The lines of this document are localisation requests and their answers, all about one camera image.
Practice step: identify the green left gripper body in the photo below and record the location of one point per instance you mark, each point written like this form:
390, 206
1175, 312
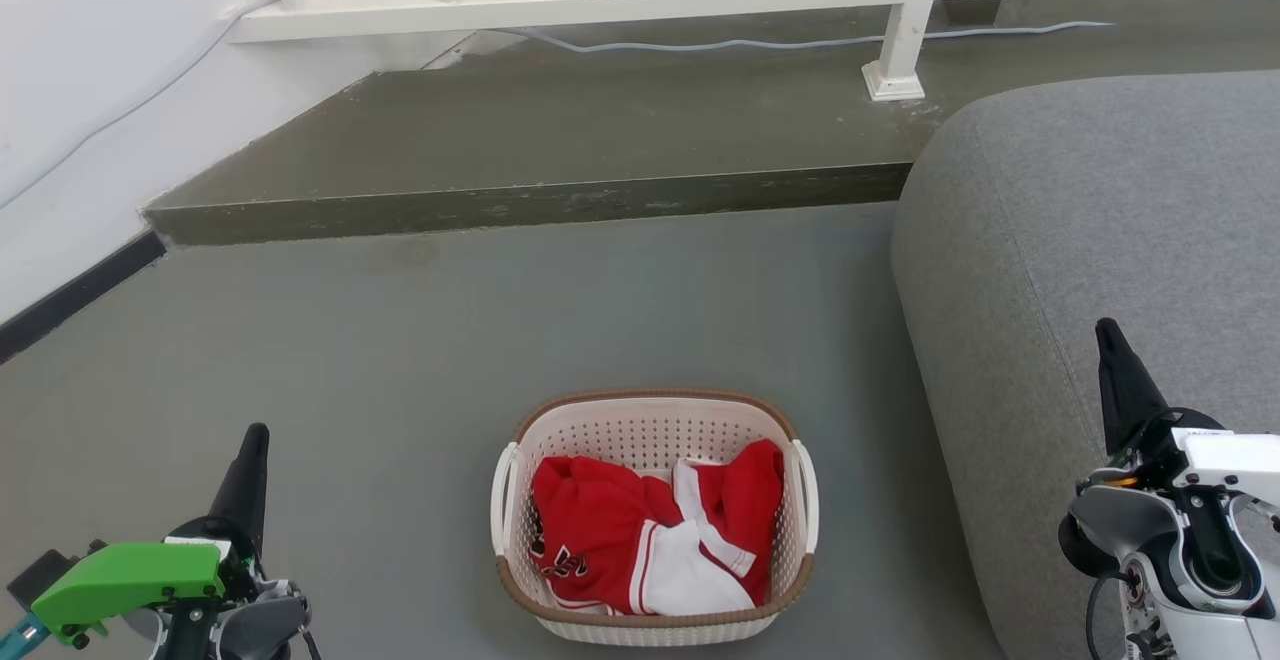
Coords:
125, 575

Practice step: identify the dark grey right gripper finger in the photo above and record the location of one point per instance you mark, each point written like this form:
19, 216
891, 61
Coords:
1125, 385

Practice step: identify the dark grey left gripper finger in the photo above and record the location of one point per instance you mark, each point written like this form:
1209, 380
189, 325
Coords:
245, 485

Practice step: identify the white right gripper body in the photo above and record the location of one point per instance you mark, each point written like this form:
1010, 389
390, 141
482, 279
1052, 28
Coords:
1225, 455

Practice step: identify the white plastic laundry basket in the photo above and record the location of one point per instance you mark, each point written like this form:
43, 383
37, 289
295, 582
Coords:
650, 428

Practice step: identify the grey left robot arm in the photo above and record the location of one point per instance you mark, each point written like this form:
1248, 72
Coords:
250, 625

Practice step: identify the grey fabric sofa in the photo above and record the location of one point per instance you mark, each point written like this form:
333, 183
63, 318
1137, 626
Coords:
1080, 240

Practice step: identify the black baseboard strip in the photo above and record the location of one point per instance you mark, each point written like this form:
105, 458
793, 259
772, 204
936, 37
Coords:
70, 295

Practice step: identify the red jersey with print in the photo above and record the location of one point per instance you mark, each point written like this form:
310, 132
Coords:
590, 520

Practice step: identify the white garment with red trim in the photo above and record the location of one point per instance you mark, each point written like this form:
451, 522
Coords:
690, 570

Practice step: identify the grey raised concrete step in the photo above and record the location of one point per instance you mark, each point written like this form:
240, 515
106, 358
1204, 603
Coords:
560, 130

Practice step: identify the white wooden railing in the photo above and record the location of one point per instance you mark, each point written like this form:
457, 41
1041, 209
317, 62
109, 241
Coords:
600, 5

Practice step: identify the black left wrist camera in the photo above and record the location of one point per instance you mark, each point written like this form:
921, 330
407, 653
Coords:
40, 575

